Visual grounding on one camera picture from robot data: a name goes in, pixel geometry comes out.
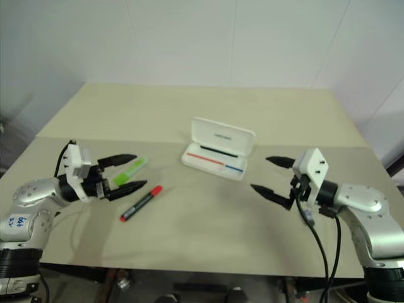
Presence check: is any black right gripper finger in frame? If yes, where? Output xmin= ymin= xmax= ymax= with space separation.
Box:
xmin=250 ymin=183 xmax=294 ymax=211
xmin=265 ymin=155 xmax=296 ymax=169

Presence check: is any white hinged pencil case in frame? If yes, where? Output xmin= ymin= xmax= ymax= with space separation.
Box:
xmin=181 ymin=116 xmax=257 ymax=182

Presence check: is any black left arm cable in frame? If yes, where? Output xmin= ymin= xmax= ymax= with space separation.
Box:
xmin=53 ymin=140 xmax=78 ymax=178

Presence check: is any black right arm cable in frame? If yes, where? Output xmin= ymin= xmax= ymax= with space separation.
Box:
xmin=320 ymin=205 xmax=343 ymax=291

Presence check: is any metallic caster under table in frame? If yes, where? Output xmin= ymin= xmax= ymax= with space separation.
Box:
xmin=116 ymin=269 xmax=133 ymax=290

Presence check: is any black marker with red cap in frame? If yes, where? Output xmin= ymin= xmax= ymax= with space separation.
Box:
xmin=119 ymin=185 xmax=164 ymax=223

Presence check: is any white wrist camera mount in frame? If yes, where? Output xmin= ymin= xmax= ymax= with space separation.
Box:
xmin=291 ymin=147 xmax=330 ymax=206
xmin=61 ymin=143 xmax=93 ymax=203

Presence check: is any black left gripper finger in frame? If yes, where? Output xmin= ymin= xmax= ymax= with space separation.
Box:
xmin=97 ymin=153 xmax=138 ymax=169
xmin=106 ymin=179 xmax=149 ymax=203

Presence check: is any dark rounded shape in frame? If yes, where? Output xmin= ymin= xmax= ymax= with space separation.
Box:
xmin=157 ymin=292 xmax=181 ymax=303
xmin=226 ymin=285 xmax=244 ymax=303

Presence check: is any dark stand behind table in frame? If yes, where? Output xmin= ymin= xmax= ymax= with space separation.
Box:
xmin=386 ymin=147 xmax=404 ymax=197

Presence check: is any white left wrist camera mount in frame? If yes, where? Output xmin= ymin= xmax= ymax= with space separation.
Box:
xmin=61 ymin=143 xmax=93 ymax=203

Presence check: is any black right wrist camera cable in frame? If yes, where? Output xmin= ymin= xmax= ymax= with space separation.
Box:
xmin=295 ymin=189 xmax=331 ymax=303

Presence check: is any dark table frame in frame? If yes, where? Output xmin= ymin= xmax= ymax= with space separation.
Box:
xmin=39 ymin=263 xmax=369 ymax=287

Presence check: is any green highlighter pen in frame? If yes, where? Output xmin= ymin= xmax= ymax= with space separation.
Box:
xmin=113 ymin=156 xmax=150 ymax=187

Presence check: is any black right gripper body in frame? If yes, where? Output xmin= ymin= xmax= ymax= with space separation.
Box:
xmin=288 ymin=174 xmax=312 ymax=203

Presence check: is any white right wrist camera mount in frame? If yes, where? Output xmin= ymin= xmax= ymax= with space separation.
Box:
xmin=291 ymin=147 xmax=330 ymax=206

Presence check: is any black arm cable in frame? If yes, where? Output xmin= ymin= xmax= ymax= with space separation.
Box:
xmin=320 ymin=205 xmax=343 ymax=291
xmin=53 ymin=140 xmax=78 ymax=178

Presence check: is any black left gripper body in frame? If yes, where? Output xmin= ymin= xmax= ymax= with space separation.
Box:
xmin=80 ymin=163 xmax=112 ymax=202

